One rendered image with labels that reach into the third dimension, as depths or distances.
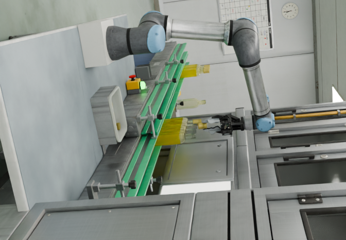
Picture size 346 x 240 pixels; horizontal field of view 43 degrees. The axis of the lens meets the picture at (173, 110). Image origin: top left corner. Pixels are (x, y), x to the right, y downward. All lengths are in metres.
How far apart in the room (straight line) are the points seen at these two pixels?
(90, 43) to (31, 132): 0.61
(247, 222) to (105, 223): 0.38
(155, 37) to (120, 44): 0.15
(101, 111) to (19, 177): 0.68
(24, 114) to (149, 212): 0.48
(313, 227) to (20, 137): 0.84
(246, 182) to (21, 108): 1.06
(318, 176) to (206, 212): 1.02
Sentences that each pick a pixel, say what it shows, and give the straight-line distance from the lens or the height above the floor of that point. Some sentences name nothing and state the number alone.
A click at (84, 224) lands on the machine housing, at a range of 1.27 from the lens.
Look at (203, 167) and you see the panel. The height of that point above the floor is 1.17.
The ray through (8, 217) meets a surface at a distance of 1.40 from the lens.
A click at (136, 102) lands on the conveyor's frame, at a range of 2.36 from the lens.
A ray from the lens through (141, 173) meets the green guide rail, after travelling 1.84.
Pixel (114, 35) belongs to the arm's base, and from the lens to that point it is 1.91.
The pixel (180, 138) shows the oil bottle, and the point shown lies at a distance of 2.21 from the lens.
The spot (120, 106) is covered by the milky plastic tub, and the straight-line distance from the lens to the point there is 2.08.
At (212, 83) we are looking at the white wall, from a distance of 8.28.
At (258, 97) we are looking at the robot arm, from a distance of 2.02.
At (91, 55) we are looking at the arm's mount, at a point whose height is 0.79.
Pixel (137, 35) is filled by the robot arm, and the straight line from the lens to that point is 1.90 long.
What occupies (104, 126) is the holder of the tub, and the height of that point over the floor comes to 0.79.
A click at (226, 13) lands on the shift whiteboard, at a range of 7.98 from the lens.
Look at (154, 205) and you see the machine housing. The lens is 1.28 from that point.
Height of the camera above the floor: 1.40
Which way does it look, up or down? 9 degrees down
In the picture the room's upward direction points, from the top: 84 degrees clockwise
